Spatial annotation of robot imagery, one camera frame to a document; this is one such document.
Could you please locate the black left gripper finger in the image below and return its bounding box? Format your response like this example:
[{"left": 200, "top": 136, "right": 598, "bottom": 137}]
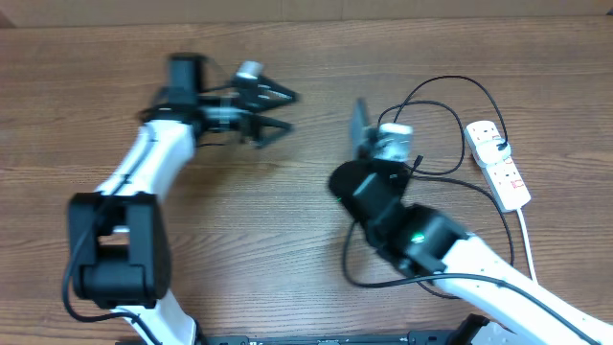
[
  {"left": 241, "top": 114, "right": 293, "bottom": 149},
  {"left": 238, "top": 75, "right": 299, "bottom": 113}
]

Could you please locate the blue Samsung Galaxy smartphone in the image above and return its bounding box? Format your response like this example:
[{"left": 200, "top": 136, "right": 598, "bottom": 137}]
[{"left": 350, "top": 98, "right": 372, "bottom": 159}]

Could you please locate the black USB charging cable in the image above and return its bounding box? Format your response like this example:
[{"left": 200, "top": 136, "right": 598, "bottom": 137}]
[{"left": 376, "top": 75, "right": 516, "bottom": 301}]

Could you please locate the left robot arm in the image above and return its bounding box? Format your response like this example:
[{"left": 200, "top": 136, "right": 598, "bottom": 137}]
[{"left": 61, "top": 53, "right": 299, "bottom": 344}]

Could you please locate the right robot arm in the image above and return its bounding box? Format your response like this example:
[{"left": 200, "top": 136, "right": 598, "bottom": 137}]
[{"left": 329, "top": 139, "right": 612, "bottom": 344}]

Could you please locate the white charger plug adapter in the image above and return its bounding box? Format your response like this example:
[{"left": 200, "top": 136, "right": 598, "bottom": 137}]
[{"left": 474, "top": 138, "right": 511, "bottom": 168}]

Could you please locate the white power strip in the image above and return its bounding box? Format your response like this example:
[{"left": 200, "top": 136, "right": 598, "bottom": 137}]
[{"left": 465, "top": 121, "right": 531, "bottom": 213}]

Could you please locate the white power strip cord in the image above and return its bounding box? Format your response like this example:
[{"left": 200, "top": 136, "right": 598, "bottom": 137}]
[{"left": 515, "top": 208, "right": 538, "bottom": 284}]

